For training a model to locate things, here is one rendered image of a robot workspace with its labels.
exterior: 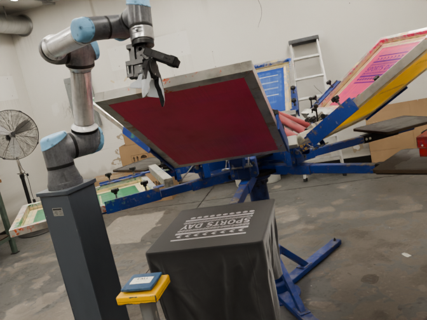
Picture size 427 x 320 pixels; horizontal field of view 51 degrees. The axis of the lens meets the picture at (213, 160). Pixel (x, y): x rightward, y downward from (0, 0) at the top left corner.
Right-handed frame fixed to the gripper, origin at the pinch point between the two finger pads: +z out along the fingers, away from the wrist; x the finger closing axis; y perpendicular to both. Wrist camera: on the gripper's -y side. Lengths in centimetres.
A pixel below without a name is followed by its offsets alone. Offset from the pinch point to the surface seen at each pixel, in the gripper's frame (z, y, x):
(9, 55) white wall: -222, 380, -412
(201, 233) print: 44, 3, -40
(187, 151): 7, 15, -71
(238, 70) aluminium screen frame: -9.0, -24.5, -14.4
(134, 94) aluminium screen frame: -8.3, 13.3, -14.4
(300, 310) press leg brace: 103, -18, -151
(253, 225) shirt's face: 43, -17, -43
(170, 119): -2.1, 9.4, -37.5
